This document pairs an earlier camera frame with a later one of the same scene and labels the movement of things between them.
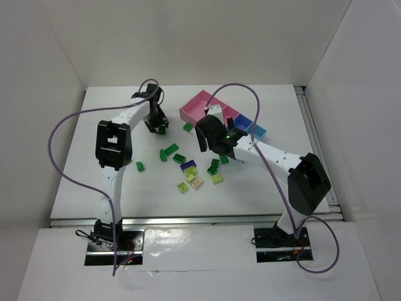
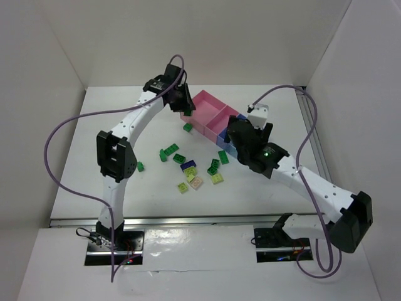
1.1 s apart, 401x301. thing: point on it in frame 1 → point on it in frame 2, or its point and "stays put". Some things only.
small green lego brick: x=140 y=166 stays put
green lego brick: x=163 y=155 stays put
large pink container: x=193 y=110 stays put
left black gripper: x=155 y=120 → x=182 y=101
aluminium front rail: x=195 y=221 stays put
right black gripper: x=206 y=132 → x=235 y=132
